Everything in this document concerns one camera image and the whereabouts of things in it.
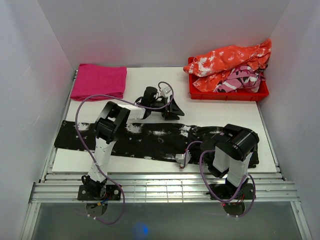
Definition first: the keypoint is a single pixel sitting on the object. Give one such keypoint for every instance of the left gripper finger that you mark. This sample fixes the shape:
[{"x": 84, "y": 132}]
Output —
[
  {"x": 176, "y": 109},
  {"x": 170, "y": 117}
]

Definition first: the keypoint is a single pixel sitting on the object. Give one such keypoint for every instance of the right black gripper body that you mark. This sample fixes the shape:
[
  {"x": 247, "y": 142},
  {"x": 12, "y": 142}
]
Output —
[{"x": 195, "y": 150}]

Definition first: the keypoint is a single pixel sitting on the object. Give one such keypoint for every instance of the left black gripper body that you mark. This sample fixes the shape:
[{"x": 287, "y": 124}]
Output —
[{"x": 167, "y": 110}]

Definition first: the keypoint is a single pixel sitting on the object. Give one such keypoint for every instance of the black white tie-dye trousers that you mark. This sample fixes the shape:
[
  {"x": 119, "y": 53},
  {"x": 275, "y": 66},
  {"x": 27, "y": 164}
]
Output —
[{"x": 155, "y": 141}]

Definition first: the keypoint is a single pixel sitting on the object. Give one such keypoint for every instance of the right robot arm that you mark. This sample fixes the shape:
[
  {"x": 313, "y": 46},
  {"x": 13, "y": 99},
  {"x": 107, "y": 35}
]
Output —
[{"x": 224, "y": 157}]

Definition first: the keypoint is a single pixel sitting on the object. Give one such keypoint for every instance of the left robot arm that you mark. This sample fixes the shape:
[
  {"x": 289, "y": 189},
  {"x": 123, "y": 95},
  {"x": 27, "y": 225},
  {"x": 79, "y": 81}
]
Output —
[{"x": 111, "y": 123}]

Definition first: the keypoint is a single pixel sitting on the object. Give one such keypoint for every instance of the orange white tie-dye trousers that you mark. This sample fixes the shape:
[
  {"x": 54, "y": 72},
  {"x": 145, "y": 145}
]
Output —
[{"x": 216, "y": 65}]

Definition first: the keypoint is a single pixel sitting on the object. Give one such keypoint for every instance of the pink camouflage trousers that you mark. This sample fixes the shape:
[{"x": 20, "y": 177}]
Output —
[{"x": 241, "y": 78}]

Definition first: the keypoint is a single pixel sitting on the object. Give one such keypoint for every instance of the folded magenta trousers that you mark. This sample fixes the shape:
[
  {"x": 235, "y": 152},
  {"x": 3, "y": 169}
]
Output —
[{"x": 101, "y": 81}]

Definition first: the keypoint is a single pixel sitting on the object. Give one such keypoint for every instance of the red plastic bin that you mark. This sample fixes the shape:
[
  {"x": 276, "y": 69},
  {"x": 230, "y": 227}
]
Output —
[{"x": 238, "y": 95}]

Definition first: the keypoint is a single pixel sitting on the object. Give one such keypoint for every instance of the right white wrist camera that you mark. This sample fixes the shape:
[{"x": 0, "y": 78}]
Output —
[{"x": 183, "y": 159}]

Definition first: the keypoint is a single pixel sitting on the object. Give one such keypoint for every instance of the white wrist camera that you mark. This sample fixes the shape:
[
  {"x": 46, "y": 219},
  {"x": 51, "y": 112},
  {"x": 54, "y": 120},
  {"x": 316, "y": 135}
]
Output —
[
  {"x": 165, "y": 91},
  {"x": 183, "y": 159}
]

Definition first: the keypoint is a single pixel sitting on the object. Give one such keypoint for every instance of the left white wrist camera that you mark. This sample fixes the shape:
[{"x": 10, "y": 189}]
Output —
[{"x": 165, "y": 91}]

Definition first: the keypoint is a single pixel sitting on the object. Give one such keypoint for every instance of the aluminium rail frame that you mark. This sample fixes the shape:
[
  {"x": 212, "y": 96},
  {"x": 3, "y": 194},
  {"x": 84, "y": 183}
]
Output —
[{"x": 160, "y": 188}]

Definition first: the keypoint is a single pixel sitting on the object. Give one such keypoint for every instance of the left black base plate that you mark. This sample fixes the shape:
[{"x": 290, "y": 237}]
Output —
[{"x": 109, "y": 192}]

